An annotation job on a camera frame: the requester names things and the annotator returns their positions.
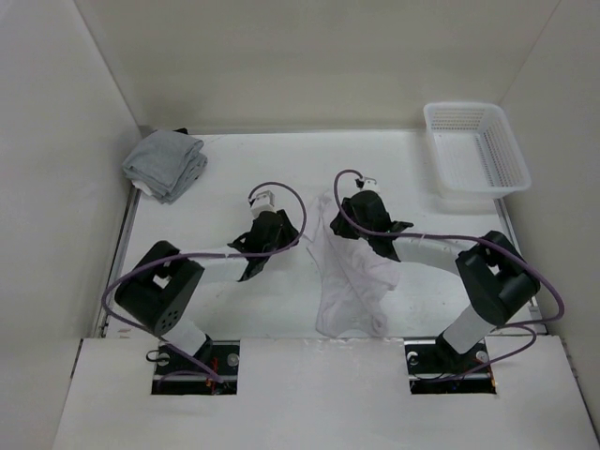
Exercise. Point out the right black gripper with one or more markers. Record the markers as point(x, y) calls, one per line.
point(339, 224)

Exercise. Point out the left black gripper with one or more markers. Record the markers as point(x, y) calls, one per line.
point(288, 232)

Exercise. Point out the white tank top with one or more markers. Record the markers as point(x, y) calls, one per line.
point(354, 278)

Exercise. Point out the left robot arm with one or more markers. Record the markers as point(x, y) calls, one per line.
point(158, 296)

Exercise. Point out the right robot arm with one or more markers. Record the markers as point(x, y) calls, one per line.
point(491, 271)

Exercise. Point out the folded grey tank tops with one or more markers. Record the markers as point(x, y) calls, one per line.
point(165, 164)

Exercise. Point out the white plastic basket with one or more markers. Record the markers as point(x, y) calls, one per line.
point(474, 151)

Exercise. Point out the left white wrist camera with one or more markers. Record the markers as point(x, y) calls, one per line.
point(260, 202)

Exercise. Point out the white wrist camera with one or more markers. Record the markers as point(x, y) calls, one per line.
point(364, 183)
point(260, 202)

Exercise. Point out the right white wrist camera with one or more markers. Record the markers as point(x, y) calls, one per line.
point(364, 183)

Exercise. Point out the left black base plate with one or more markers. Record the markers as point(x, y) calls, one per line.
point(174, 375)

